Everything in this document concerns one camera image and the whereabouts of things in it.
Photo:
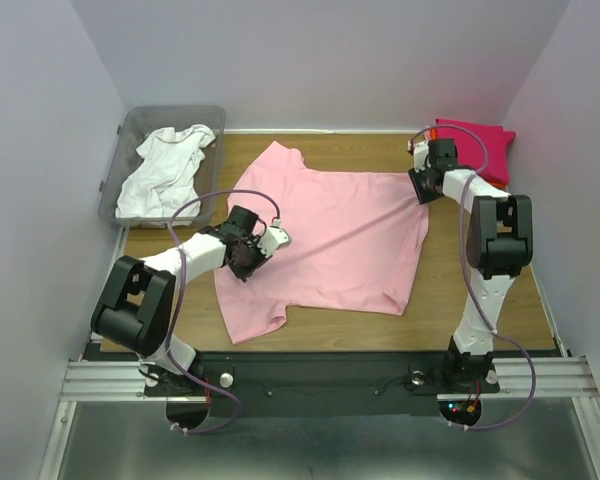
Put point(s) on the light pink t-shirt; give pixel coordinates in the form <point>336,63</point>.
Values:
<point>356,243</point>

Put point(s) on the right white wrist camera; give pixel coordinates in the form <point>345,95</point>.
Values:
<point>420,154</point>

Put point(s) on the orange folded t-shirt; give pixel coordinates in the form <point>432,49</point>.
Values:
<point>470,154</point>

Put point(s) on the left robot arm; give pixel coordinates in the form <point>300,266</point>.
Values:
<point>142,298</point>

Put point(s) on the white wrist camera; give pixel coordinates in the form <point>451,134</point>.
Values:
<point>274,238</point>
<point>420,154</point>

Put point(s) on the white t-shirt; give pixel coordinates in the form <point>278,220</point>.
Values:
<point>164,181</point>

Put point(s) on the aluminium frame rail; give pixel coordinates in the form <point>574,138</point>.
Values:
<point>93,377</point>

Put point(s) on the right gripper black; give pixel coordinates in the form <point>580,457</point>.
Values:
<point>420,194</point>

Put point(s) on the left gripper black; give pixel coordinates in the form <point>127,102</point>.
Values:
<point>259,261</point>

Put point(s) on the clear plastic bin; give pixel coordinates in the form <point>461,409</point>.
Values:
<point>138,124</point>

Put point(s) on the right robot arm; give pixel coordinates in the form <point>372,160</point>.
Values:
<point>496,244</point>

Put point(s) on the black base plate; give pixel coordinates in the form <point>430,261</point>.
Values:
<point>315,384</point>

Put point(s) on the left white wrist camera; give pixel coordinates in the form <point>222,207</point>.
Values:
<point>274,238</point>

